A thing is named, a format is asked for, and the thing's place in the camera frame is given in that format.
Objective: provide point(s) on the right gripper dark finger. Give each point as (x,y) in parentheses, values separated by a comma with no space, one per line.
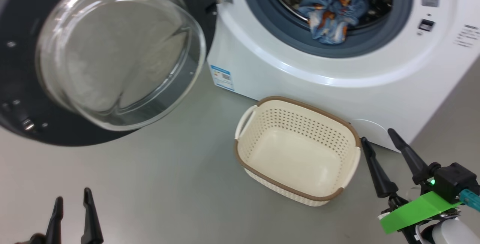
(380,176)
(410,156)

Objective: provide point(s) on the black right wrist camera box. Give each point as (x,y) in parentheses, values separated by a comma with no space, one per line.
(455,180)

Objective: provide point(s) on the white front-load washing machine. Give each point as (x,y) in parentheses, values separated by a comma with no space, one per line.
(375,98)

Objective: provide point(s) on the black round glass washer door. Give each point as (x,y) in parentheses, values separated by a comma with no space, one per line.
(22,68)

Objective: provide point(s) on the round white filter cover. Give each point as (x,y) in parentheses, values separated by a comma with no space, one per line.
(371,133)

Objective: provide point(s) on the left gripper green black body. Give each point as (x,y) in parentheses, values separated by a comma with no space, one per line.
(35,239)

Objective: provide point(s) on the cream perforated laundry basket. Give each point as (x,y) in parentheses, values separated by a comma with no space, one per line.
(300,161)

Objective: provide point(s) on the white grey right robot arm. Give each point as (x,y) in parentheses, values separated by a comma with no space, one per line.
(453,234)

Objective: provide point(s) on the blue energy label sticker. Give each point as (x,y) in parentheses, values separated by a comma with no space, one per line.
(222,78)

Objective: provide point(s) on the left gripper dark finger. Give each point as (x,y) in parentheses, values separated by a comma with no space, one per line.
(55,225)
(91,221)

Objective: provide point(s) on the small printed warning text label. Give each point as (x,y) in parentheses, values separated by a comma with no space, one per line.
(468,36)

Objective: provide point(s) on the right gripper green black body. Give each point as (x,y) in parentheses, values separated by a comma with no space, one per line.
(416,212)

